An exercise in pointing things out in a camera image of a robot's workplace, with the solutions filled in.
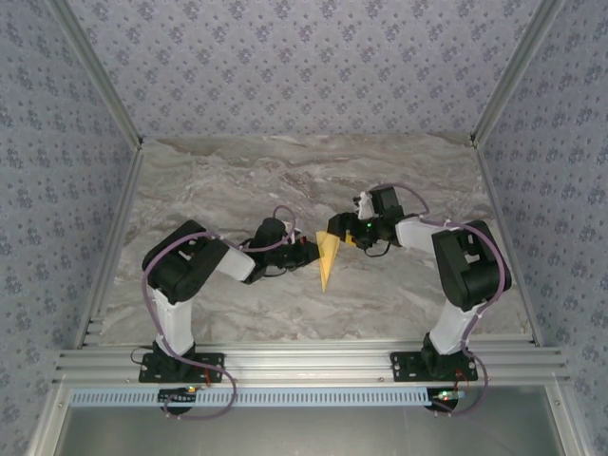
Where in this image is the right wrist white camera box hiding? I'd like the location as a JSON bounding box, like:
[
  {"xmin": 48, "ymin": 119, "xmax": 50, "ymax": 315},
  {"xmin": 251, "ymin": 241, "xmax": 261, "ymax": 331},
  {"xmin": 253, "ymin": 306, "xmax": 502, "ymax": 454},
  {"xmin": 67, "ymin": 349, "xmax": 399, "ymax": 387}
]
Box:
[{"xmin": 351, "ymin": 192, "xmax": 376, "ymax": 220}]

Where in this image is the slotted grey cable duct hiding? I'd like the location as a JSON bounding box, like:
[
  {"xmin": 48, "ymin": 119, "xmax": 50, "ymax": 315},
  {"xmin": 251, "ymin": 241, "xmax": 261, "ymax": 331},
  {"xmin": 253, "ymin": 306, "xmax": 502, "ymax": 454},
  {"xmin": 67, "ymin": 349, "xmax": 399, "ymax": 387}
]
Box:
[{"xmin": 69, "ymin": 387, "xmax": 436, "ymax": 409}]

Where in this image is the grey metal panel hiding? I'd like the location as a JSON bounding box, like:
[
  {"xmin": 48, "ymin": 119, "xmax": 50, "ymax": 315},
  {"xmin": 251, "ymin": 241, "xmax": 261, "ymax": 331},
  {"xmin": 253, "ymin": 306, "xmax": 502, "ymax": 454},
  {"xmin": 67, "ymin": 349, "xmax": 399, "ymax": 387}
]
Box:
[{"xmin": 28, "ymin": 379, "xmax": 588, "ymax": 456}]

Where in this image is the aluminium frame post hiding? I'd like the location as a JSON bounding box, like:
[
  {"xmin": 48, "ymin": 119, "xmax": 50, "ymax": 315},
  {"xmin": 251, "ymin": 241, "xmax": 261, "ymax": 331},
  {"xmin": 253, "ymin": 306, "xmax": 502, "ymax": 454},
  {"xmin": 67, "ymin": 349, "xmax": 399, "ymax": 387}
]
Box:
[
  {"xmin": 468, "ymin": 0, "xmax": 570, "ymax": 149},
  {"xmin": 47, "ymin": 0, "xmax": 144, "ymax": 149}
]

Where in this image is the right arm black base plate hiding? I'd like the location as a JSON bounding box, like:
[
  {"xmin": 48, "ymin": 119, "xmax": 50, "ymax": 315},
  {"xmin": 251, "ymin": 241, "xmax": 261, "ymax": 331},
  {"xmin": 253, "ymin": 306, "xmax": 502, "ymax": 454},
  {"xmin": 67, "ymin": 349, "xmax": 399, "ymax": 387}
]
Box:
[{"xmin": 389, "ymin": 350, "xmax": 478, "ymax": 384}]

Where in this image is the black adapter board with LED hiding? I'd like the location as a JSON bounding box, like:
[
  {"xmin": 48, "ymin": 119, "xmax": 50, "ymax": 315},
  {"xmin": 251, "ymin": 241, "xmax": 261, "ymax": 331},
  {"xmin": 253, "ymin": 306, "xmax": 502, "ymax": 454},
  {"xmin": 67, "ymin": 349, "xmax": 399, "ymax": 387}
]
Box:
[
  {"xmin": 159, "ymin": 387, "xmax": 198, "ymax": 407},
  {"xmin": 428, "ymin": 388, "xmax": 466, "ymax": 410}
]

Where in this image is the yellow square paper sheet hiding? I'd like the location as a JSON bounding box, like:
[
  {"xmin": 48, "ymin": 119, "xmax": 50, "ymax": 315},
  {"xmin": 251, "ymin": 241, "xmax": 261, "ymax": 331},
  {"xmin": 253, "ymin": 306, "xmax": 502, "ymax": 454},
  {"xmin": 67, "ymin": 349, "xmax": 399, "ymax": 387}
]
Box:
[{"xmin": 314, "ymin": 230, "xmax": 343, "ymax": 293}]

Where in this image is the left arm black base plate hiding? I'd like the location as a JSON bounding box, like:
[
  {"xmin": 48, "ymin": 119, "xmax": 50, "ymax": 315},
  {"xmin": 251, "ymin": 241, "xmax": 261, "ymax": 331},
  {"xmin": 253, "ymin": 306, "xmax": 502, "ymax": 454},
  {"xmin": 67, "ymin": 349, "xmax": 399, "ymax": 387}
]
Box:
[{"xmin": 138, "ymin": 351, "xmax": 225, "ymax": 384}]

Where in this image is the aluminium mounting rail beam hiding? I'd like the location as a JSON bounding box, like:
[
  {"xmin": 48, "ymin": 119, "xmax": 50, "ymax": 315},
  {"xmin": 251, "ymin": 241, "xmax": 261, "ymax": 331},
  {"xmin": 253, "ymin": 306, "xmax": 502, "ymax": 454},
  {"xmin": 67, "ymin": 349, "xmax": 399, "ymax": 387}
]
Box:
[{"xmin": 51, "ymin": 339, "xmax": 571, "ymax": 385}]

